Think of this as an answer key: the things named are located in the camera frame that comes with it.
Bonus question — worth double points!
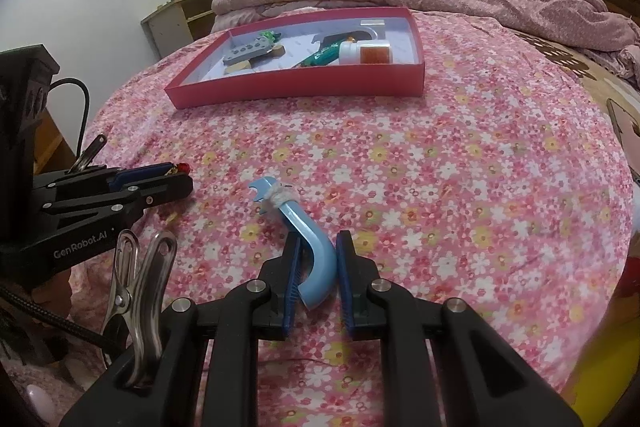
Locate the purple curved handle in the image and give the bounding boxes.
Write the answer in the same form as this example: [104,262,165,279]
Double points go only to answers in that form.
[311,32,350,50]

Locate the pink floral bed sheet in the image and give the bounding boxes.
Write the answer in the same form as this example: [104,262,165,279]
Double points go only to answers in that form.
[69,8,637,427]

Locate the left gripper metal clip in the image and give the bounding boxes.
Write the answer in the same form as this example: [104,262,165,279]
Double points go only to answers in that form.
[67,134,107,173]

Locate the notched wooden puzzle bar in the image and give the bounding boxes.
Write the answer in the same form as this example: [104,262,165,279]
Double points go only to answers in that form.
[262,44,285,58]

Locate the brown patterned bed cover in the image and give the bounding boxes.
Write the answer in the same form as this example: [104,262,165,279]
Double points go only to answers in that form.
[514,30,639,184]

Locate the green troll keychain figure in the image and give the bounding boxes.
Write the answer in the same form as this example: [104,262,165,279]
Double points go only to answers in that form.
[260,30,281,43]

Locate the white wall plug adapter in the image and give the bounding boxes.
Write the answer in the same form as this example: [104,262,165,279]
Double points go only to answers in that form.
[360,18,386,40]

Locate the green yellow lighter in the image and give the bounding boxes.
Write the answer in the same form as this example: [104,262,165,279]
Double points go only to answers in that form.
[295,36,356,68]

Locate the right gripper metal clip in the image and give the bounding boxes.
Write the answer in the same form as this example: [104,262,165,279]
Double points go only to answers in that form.
[102,230,177,387]

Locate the red figure keychain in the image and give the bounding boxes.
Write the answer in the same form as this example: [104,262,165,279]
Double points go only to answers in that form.
[166,162,191,176]

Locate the grey blue oval plate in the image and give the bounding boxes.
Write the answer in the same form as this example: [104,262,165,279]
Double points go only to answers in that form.
[222,35,274,66]

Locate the grey low shelf unit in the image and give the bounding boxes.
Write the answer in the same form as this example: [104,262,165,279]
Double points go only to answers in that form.
[141,0,216,58]

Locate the light blue curved handle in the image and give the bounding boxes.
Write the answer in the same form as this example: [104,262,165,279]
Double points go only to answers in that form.
[248,176,337,310]

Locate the gripper metal clip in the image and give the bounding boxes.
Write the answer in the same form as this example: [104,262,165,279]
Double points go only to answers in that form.
[102,230,177,387]
[67,134,107,173]

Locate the white orange medicine bottle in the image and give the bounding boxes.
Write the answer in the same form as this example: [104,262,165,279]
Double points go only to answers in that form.
[338,40,393,65]

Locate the red shallow cardboard box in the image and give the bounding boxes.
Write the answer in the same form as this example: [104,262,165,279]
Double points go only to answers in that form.
[165,6,425,109]

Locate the pink slipper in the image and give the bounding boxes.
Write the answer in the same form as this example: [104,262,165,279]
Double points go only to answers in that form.
[26,384,56,426]

